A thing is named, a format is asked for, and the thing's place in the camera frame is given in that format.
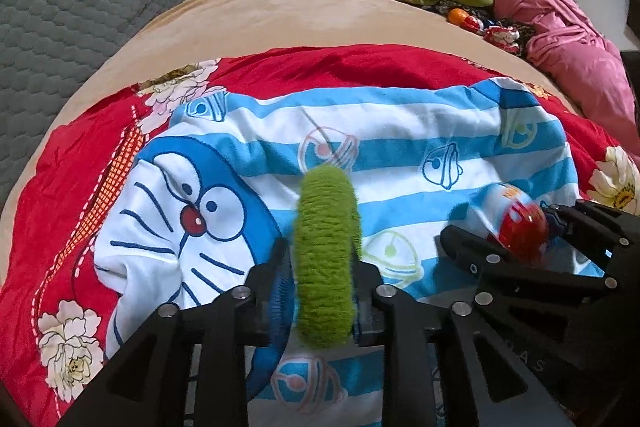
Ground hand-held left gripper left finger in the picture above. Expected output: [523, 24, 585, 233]
[57, 237, 293, 427]

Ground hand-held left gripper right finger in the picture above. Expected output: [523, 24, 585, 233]
[355, 257, 576, 427]

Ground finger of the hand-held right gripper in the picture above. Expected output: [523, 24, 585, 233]
[542, 199, 640, 258]
[439, 224, 621, 308]

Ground red and white round container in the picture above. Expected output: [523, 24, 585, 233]
[482, 182, 551, 264]

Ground green fuzzy ring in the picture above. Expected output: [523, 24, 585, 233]
[291, 164, 363, 350]

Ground blue striped cartoon cloth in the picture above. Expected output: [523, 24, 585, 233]
[92, 77, 608, 427]

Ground pink quilt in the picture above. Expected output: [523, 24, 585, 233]
[492, 0, 640, 158]

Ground red and white toy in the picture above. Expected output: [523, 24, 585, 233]
[482, 24, 523, 52]

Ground red floral blanket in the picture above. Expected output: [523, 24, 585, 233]
[0, 43, 640, 427]

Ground dark floral cloth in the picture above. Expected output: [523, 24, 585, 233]
[417, 0, 533, 55]

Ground grey quilted headboard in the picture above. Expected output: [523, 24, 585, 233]
[0, 0, 203, 208]

